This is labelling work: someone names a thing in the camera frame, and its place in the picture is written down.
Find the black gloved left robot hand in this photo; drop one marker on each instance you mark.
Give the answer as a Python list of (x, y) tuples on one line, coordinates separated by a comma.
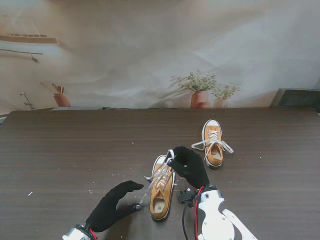
[(107, 210)]

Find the printed kitchen backdrop cloth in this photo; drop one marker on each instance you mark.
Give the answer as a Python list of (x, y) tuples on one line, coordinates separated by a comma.
[(150, 50)]

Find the yellow canvas sneaker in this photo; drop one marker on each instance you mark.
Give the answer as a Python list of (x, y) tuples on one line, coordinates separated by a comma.
[(212, 123), (157, 207)]

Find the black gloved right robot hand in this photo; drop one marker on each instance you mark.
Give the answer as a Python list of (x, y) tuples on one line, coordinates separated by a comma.
[(192, 167)]

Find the white shoelace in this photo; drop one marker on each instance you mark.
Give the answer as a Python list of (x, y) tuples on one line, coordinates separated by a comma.
[(226, 148), (160, 172)]

